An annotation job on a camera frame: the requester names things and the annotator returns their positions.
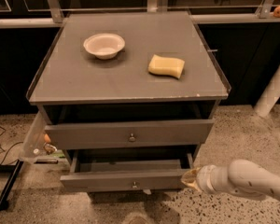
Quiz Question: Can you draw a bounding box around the clear plastic side bin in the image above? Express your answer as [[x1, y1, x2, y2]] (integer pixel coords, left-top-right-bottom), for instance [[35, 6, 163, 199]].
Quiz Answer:
[[20, 113, 65, 164]]

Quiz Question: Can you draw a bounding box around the black floor bar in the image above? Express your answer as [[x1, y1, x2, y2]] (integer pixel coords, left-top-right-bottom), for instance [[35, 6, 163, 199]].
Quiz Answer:
[[0, 160, 23, 211]]

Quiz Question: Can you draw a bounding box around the black floor cable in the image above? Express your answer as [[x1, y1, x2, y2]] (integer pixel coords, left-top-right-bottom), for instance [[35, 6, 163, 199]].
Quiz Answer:
[[0, 119, 24, 166]]

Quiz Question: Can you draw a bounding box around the grey drawer cabinet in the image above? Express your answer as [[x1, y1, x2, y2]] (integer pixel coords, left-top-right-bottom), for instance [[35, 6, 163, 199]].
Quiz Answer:
[[27, 11, 231, 156]]

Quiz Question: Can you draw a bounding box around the grey drawer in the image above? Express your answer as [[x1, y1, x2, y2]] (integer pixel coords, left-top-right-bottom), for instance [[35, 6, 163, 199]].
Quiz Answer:
[[45, 119, 214, 149], [61, 152, 191, 192]]

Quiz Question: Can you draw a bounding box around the metal railing frame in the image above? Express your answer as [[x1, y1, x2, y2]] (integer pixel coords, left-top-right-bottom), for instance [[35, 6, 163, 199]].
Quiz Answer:
[[0, 0, 280, 29]]

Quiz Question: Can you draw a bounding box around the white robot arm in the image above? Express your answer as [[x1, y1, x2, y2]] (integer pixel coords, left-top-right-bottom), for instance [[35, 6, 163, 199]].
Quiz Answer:
[[181, 160, 280, 202]]

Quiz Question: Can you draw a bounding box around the yellow sponge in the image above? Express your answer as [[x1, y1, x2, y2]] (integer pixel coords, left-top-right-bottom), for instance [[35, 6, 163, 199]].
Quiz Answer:
[[148, 55, 185, 79]]

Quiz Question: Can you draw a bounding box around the white paper bowl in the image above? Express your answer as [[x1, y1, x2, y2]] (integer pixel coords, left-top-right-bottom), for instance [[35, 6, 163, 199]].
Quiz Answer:
[[83, 34, 125, 60]]

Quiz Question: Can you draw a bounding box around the grey top drawer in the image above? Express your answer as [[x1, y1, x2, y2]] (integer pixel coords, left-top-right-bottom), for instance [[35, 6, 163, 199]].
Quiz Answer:
[[45, 119, 214, 149]]

